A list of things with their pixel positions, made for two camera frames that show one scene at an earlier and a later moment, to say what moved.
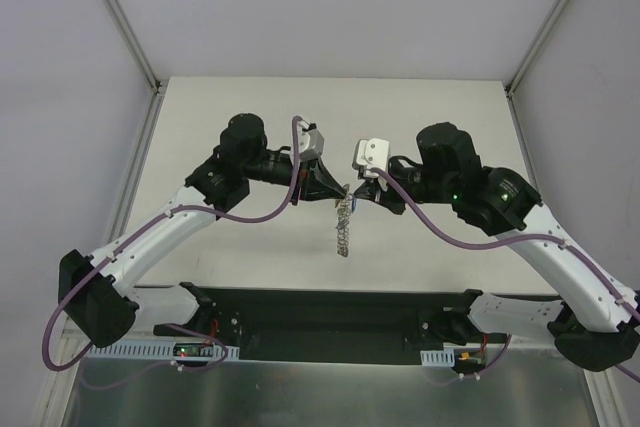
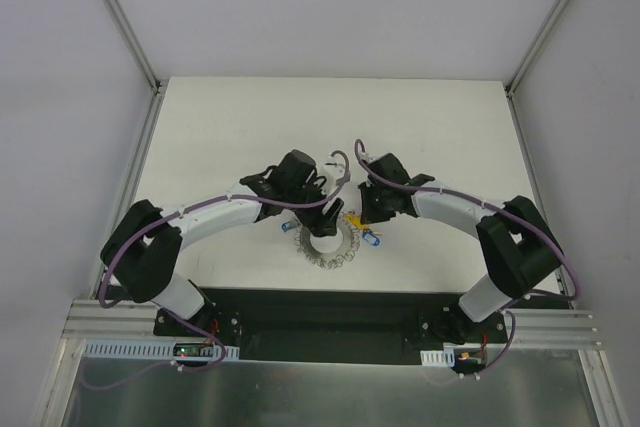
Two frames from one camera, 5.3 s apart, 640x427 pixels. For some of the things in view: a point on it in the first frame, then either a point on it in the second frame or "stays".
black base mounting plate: [337, 325] stays
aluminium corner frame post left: [130, 32] stays
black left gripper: [307, 179] to [314, 212]
